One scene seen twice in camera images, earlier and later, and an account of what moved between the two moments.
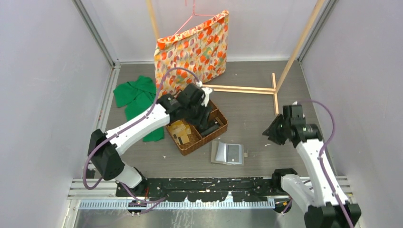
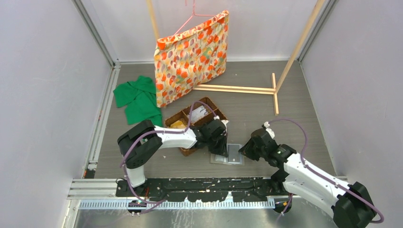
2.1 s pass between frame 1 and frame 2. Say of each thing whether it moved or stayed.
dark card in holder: stayed
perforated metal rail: stayed
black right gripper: moved
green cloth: stayed
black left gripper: moved
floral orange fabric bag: stayed
